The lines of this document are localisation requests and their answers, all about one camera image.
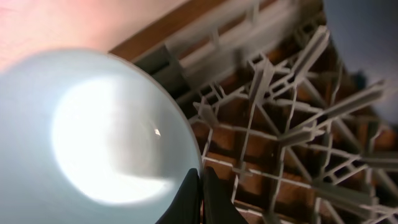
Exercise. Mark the grey dishwasher rack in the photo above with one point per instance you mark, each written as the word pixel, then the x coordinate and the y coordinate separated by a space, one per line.
pixel 293 104

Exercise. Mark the light blue bowl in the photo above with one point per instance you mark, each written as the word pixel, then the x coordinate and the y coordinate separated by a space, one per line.
pixel 88 137

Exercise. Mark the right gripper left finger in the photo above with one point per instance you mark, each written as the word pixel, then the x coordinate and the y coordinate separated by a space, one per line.
pixel 185 207

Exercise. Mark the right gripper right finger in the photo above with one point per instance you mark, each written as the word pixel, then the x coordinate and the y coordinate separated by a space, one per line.
pixel 218 208

